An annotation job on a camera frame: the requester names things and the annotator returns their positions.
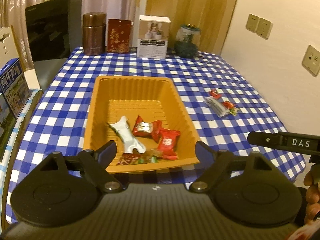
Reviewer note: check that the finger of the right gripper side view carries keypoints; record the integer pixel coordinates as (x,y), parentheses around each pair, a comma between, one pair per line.
(269,140)

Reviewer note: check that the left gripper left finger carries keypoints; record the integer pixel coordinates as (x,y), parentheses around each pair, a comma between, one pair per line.
(94,165)

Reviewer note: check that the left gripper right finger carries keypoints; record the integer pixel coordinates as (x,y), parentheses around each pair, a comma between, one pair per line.
(215,165)

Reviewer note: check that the red brown candy wrapper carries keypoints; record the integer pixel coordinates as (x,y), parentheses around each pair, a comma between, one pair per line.
(129,159)

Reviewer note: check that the white snack wrapper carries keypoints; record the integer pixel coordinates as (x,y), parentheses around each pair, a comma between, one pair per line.
(130,142)

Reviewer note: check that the red snack packet large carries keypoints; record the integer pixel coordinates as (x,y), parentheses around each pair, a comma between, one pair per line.
(168,143)

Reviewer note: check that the red snack packet twisted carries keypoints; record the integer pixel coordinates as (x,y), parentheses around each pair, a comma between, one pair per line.
(147,129)

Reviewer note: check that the clear biscuit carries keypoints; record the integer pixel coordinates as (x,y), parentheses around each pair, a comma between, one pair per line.
(150,156)

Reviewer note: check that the person's right hand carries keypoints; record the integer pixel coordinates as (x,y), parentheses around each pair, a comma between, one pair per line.
(312,199)

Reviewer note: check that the green candy wrapper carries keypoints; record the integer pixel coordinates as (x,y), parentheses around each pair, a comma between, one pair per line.
(233,111)

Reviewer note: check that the silver striped snack packet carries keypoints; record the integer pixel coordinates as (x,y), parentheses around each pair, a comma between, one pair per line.
(216,106)

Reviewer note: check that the small red candy packet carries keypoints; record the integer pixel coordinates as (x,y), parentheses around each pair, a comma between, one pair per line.
(213,93)

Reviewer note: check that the orange plastic tray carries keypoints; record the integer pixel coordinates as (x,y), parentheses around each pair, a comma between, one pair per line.
(147,121)

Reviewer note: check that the blue milk carton box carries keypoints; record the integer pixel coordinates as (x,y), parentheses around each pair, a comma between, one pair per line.
(14,95)

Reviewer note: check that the glass jar dark base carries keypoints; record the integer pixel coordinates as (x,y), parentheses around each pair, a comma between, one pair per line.
(187,41)

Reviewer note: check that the red decorated tin box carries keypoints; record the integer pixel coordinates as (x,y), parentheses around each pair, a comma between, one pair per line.
(118,36)

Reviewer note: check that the white product box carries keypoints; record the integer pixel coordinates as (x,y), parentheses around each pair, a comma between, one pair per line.
(153,36)

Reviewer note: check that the brown cylindrical canister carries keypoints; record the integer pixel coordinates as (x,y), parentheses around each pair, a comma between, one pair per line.
(94,33)

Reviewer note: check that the black monitor screen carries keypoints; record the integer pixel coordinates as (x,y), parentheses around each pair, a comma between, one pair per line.
(54,30)

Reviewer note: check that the wooden door panel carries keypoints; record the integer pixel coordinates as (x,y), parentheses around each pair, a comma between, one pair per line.
(213,17)

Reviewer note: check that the wall socket plate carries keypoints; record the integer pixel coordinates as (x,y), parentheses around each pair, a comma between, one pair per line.
(311,60)

